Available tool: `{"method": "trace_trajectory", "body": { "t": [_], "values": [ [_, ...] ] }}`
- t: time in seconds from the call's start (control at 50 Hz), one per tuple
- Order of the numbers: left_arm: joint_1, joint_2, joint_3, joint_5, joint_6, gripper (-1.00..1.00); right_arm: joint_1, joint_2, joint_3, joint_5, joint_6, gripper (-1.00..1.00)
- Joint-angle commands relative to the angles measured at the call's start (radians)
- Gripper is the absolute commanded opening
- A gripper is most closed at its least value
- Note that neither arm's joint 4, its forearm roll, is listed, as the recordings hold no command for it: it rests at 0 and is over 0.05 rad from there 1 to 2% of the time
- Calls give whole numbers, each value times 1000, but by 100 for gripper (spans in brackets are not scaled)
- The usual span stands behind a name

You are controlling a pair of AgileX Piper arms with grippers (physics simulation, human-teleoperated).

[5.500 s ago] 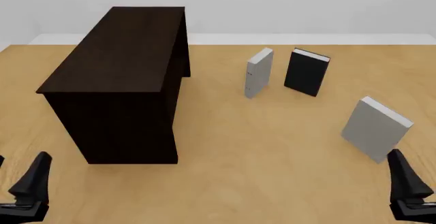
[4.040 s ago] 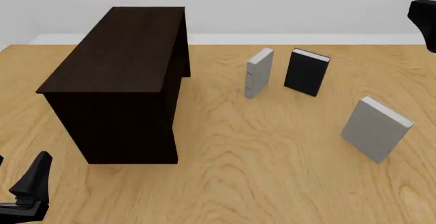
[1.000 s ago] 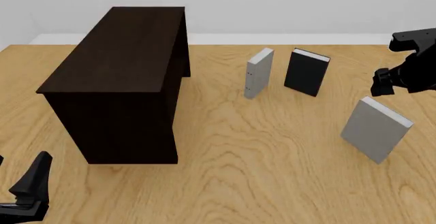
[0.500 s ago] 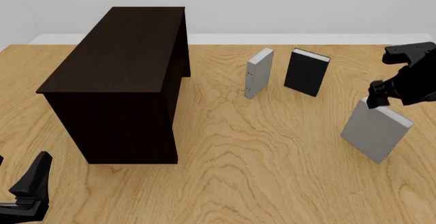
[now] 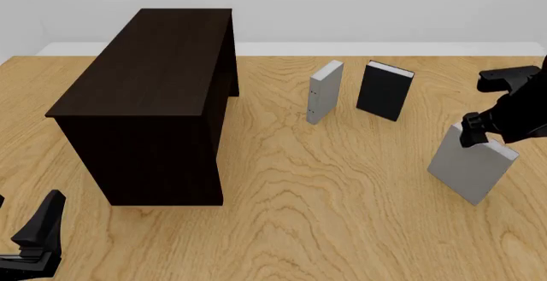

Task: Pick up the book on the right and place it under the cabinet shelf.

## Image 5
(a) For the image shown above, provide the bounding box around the dark wooden cabinet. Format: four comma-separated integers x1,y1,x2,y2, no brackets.
44,7,240,207

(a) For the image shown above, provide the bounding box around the flat plate on black stalk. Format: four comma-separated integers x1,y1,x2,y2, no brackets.
476,65,541,94

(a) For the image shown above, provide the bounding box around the wide grey book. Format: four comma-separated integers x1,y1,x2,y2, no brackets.
426,121,521,207

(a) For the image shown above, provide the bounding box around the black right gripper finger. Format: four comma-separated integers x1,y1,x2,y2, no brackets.
458,112,489,149

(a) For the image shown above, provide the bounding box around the narrow grey book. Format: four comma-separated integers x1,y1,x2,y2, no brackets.
305,59,345,126

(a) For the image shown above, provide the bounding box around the black book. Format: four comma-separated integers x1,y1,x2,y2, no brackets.
356,59,415,122

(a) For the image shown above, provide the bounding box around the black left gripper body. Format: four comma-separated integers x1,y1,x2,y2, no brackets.
0,248,62,279

